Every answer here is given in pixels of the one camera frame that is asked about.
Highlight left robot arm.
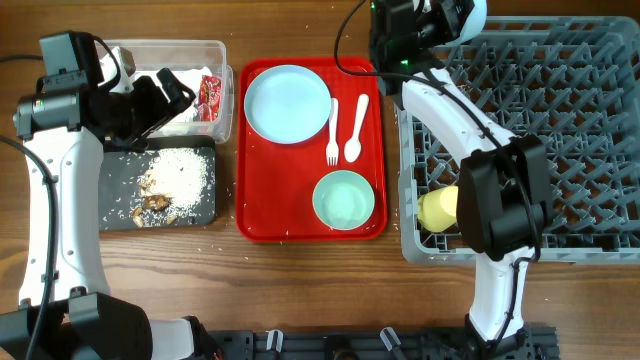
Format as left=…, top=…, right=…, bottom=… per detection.
left=1, top=31, right=205, bottom=359

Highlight mint green bowl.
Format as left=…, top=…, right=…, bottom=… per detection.
left=312, top=170, right=376, bottom=231

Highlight grey dishwasher rack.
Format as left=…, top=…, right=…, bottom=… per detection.
left=391, top=15, right=640, bottom=266

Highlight brown food scraps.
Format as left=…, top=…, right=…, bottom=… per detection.
left=131, top=170, right=177, bottom=228

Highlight black plastic tray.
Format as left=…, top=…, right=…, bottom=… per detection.
left=98, top=135, right=216, bottom=232

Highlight light blue plate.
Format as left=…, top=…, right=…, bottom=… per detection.
left=243, top=65, right=332, bottom=145

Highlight clear plastic bin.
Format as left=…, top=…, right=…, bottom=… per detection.
left=106, top=39, right=234, bottom=144

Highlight red serving tray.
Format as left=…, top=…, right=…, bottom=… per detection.
left=235, top=57, right=388, bottom=243

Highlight pile of white rice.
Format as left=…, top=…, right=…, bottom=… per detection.
left=139, top=148, right=208, bottom=217

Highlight white napkin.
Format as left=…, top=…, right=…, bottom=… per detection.
left=132, top=66, right=212, bottom=123

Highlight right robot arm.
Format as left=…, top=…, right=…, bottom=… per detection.
left=369, top=0, right=553, bottom=359

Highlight black cable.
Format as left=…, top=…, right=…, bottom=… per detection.
left=333, top=0, right=544, bottom=351
left=0, top=52, right=61, bottom=360

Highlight white plastic fork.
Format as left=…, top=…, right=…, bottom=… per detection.
left=325, top=98, right=339, bottom=166

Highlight yellow plastic cup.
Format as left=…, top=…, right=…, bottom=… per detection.
left=417, top=186, right=458, bottom=233

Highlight left black cable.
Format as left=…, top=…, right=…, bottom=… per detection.
left=0, top=52, right=61, bottom=360

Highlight right black cable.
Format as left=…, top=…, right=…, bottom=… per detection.
left=333, top=0, right=544, bottom=351

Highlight white plastic spoon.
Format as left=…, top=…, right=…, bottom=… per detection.
left=344, top=94, right=369, bottom=163

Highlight blue bowl with food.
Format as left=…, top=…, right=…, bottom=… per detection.
left=446, top=0, right=488, bottom=46

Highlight red snack wrapper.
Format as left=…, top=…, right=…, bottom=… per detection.
left=198, top=75, right=222, bottom=122

